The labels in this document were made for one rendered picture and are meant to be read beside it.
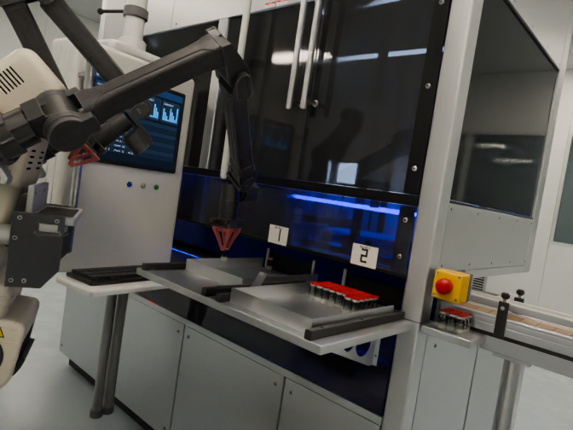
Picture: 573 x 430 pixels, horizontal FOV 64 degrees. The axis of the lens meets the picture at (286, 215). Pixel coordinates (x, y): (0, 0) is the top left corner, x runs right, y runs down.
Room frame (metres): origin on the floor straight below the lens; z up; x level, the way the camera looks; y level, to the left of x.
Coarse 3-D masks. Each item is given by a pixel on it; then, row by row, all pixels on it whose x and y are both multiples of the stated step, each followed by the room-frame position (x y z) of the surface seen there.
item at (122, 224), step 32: (64, 64) 1.46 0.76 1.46; (128, 64) 1.58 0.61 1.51; (160, 96) 1.70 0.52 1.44; (192, 96) 1.83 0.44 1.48; (160, 128) 1.71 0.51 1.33; (64, 160) 1.43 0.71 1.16; (128, 160) 1.61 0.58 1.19; (160, 160) 1.73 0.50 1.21; (64, 192) 1.44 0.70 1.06; (96, 192) 1.53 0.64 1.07; (128, 192) 1.63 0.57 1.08; (160, 192) 1.75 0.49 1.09; (96, 224) 1.54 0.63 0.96; (128, 224) 1.65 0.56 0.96; (160, 224) 1.77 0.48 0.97; (64, 256) 1.46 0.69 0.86; (96, 256) 1.56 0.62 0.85; (128, 256) 1.66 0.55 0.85; (160, 256) 1.79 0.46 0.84
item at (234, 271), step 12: (192, 264) 1.40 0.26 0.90; (204, 264) 1.36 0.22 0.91; (216, 264) 1.51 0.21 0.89; (228, 264) 1.55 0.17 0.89; (240, 264) 1.59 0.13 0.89; (252, 264) 1.63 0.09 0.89; (204, 276) 1.36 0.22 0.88; (216, 276) 1.32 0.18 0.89; (228, 276) 1.29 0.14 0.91; (240, 276) 1.43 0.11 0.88; (252, 276) 1.46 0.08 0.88; (276, 276) 1.35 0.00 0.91; (288, 276) 1.39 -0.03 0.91; (300, 276) 1.44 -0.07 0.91; (312, 276) 1.48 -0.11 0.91
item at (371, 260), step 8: (352, 248) 1.33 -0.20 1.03; (360, 248) 1.31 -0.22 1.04; (368, 248) 1.30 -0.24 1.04; (376, 248) 1.28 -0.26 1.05; (352, 256) 1.33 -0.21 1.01; (360, 256) 1.31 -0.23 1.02; (368, 256) 1.29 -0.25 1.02; (376, 256) 1.28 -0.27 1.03; (360, 264) 1.31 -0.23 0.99; (368, 264) 1.29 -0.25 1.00
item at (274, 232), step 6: (270, 228) 1.55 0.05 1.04; (276, 228) 1.54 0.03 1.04; (282, 228) 1.52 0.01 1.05; (288, 228) 1.50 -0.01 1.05; (270, 234) 1.55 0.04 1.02; (276, 234) 1.53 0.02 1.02; (282, 234) 1.52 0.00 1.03; (270, 240) 1.55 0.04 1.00; (276, 240) 1.53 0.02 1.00; (282, 240) 1.51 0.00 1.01
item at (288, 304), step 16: (240, 288) 1.13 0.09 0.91; (256, 288) 1.17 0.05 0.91; (272, 288) 1.22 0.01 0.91; (288, 288) 1.27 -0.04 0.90; (304, 288) 1.32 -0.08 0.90; (240, 304) 1.09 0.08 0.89; (256, 304) 1.05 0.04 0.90; (272, 304) 1.02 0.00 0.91; (288, 304) 1.17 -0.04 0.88; (304, 304) 1.20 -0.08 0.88; (320, 304) 1.22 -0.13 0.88; (288, 320) 0.98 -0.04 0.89; (304, 320) 0.95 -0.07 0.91; (320, 320) 0.96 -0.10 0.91; (336, 320) 1.01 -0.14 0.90
